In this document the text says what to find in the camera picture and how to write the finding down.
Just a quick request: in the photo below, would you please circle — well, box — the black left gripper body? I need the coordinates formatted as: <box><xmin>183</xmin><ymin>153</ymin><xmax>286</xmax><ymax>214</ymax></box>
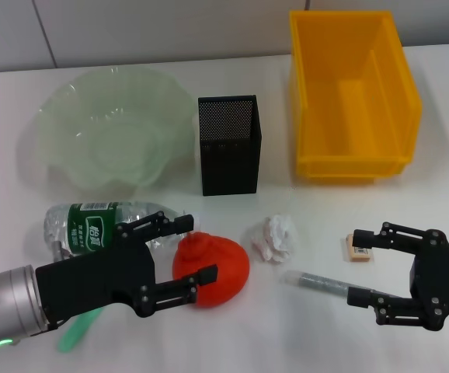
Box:
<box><xmin>34</xmin><ymin>232</ymin><xmax>159</xmax><ymax>332</ymax></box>

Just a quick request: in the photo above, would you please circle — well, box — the beige eraser with barcode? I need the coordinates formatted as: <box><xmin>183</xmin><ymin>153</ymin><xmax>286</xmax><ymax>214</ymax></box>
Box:
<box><xmin>344</xmin><ymin>234</ymin><xmax>375</xmax><ymax>263</ymax></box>

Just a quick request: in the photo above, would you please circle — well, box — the red-orange fruit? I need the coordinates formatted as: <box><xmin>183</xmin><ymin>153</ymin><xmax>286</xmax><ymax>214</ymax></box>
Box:
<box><xmin>172</xmin><ymin>231</ymin><xmax>251</xmax><ymax>310</ymax></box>

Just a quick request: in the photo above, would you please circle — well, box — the clear green-label water bottle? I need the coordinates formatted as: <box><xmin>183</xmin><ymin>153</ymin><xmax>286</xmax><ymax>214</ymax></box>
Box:
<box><xmin>44</xmin><ymin>200</ymin><xmax>201</xmax><ymax>261</ymax></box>

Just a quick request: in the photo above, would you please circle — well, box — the white paper ball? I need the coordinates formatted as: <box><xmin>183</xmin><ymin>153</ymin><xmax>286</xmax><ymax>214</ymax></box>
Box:
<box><xmin>249</xmin><ymin>214</ymin><xmax>300</xmax><ymax>265</ymax></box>

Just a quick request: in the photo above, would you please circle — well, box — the grey marker pen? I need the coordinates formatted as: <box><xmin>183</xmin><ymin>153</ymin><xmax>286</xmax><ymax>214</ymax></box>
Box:
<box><xmin>279</xmin><ymin>270</ymin><xmax>352</xmax><ymax>301</ymax></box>

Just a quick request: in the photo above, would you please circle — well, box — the black mesh pen holder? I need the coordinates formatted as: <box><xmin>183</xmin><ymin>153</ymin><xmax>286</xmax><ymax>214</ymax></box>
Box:
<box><xmin>197</xmin><ymin>94</ymin><xmax>263</xmax><ymax>197</ymax></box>

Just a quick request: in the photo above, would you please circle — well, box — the pale green glass fruit plate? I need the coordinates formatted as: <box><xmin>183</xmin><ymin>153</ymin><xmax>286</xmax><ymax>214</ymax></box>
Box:
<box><xmin>33</xmin><ymin>65</ymin><xmax>194</xmax><ymax>192</ymax></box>

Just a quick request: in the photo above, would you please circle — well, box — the yellow plastic bin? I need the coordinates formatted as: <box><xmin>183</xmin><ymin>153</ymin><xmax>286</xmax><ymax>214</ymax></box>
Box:
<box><xmin>288</xmin><ymin>10</ymin><xmax>423</xmax><ymax>184</ymax></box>

